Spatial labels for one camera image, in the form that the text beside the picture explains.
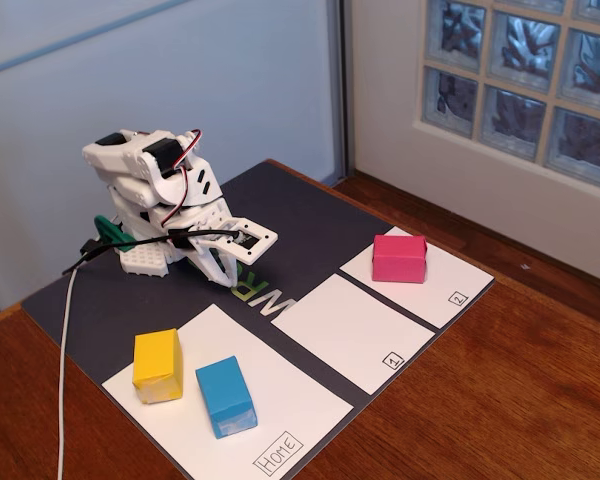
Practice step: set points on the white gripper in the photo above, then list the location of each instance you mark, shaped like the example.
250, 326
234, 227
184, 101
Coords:
206, 256

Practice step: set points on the blue paper box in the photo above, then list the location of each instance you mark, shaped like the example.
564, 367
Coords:
225, 390

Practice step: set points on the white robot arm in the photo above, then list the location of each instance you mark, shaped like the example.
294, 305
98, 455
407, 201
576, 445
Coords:
115, 160

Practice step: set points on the yellow paper box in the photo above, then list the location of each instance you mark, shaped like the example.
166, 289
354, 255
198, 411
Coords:
155, 360

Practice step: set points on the white sheet marked home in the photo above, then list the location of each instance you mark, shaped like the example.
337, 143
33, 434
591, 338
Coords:
290, 395

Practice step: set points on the pink paper box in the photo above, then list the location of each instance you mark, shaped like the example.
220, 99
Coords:
397, 260

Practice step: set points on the dark grey base mat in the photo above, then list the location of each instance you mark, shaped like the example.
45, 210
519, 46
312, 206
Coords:
305, 225

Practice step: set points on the green table clamp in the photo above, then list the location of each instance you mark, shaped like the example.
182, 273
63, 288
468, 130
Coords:
112, 231

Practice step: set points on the white sheet marked one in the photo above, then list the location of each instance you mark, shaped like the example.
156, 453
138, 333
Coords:
350, 330

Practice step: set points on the white sheet marked two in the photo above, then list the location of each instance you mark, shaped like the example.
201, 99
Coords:
450, 275

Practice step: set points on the glass block window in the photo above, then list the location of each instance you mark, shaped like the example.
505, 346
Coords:
510, 120

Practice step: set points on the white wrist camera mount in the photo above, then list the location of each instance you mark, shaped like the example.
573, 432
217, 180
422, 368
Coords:
266, 241

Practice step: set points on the grey metal door frame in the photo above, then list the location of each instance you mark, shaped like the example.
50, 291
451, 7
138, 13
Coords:
341, 100

